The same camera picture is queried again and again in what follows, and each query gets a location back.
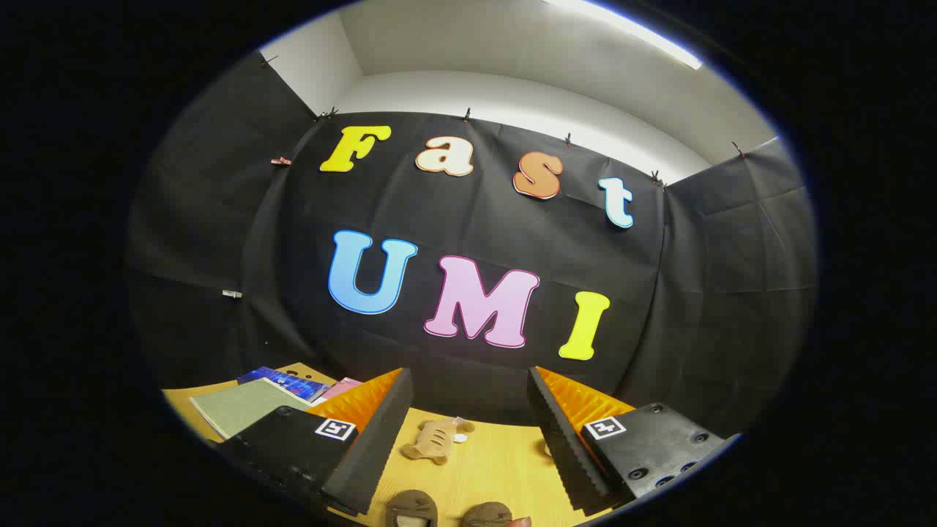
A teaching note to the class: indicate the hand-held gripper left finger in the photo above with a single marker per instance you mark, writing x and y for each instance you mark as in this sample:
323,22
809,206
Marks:
370,454

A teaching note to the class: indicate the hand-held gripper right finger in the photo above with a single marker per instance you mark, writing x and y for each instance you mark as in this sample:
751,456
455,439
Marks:
564,446

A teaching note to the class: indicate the brown fuzzy shoe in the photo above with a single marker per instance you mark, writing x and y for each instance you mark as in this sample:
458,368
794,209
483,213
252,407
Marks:
487,514
411,505

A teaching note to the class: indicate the brown bread plush toy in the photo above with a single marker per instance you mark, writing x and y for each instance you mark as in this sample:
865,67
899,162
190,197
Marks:
435,439

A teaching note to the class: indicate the pink book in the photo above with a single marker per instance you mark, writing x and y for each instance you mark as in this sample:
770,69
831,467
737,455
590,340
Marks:
342,388

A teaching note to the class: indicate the blue book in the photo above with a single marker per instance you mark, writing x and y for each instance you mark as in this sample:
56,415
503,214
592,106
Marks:
289,382

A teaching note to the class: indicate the black backdrop cloth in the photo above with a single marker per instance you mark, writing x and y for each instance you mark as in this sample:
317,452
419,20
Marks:
476,219

